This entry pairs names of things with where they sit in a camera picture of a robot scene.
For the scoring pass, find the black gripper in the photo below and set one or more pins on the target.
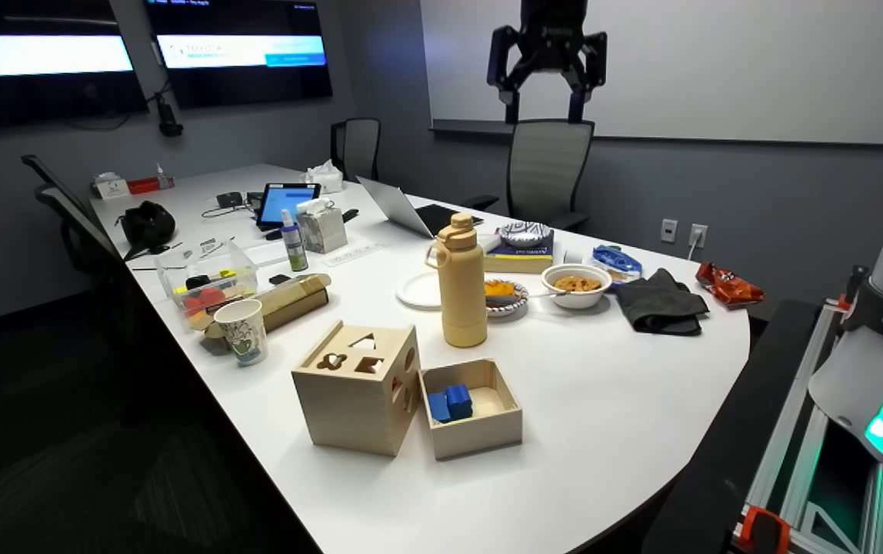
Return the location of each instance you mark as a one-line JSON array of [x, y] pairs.
[[552, 29]]

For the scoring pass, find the black cloth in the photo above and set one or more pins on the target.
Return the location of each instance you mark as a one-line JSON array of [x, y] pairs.
[[655, 301]]

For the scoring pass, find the office chair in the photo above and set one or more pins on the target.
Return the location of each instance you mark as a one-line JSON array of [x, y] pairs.
[[75, 218], [356, 150], [550, 170]]

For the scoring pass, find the blue and yellow book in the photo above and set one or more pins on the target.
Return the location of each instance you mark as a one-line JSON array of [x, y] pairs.
[[519, 259]]

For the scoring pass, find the whiteboard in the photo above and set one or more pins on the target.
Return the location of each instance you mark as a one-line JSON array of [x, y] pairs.
[[748, 62]]

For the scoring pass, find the open laptop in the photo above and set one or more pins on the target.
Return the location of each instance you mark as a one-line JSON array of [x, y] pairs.
[[398, 207]]

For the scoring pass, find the blue snack bag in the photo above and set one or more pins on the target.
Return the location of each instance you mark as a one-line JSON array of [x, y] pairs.
[[615, 262]]

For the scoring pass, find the white bowl with crackers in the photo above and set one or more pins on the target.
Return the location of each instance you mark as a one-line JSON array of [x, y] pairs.
[[577, 286]]

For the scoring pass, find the small bowl with orange food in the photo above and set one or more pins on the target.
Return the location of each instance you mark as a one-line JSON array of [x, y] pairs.
[[507, 295]]

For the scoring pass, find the tan water bottle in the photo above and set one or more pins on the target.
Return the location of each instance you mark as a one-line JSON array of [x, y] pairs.
[[464, 286]]

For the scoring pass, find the white plate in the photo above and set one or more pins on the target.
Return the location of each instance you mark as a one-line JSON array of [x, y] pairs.
[[416, 289]]

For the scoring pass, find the white carton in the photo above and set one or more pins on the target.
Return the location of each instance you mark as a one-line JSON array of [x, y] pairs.
[[324, 225]]

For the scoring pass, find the red snack bag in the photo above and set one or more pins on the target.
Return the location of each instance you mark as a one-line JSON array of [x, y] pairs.
[[729, 283]]

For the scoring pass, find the tablet with blue screen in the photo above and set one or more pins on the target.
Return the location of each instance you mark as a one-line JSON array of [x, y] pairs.
[[288, 205]]

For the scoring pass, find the small spray bottle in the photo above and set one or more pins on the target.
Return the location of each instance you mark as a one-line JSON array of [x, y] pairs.
[[297, 244]]

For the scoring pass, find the small black remote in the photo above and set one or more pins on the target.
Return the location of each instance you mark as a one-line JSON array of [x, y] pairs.
[[278, 278]]

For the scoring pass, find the black electronic devices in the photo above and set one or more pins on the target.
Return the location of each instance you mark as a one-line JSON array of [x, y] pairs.
[[228, 202]]

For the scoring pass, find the blue toy block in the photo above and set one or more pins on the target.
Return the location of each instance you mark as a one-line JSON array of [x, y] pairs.
[[453, 402]]

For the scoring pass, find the open wooden tray box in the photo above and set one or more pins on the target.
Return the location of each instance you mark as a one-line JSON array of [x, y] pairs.
[[480, 433]]

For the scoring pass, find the wooden shape sorter box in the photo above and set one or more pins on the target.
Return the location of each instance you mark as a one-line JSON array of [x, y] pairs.
[[352, 395]]

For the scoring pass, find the patterned paper cup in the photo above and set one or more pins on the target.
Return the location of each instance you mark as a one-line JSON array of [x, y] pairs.
[[245, 331]]

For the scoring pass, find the clear plastic storage container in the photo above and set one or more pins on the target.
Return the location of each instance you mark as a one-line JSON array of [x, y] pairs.
[[208, 286]]

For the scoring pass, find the red box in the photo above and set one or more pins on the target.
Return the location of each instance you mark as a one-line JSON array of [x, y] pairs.
[[147, 185]]

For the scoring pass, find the black robot mounting cart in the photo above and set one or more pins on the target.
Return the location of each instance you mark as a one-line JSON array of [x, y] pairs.
[[727, 451]]

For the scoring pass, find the black bag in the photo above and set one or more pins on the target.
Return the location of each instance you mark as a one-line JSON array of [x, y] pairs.
[[149, 229]]

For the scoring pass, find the small white box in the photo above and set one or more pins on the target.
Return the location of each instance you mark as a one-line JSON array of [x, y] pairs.
[[109, 185]]

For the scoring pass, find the orange clamp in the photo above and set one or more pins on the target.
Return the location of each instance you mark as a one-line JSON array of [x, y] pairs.
[[763, 531]]

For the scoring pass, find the white wall outlet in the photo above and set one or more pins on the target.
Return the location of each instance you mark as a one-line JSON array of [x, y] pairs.
[[670, 229], [700, 238]]

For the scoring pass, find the wall monitor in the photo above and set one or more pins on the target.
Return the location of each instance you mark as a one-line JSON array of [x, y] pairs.
[[28, 56], [245, 50]]

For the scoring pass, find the hanging black camera pole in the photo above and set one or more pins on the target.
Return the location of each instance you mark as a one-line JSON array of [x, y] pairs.
[[149, 62]]

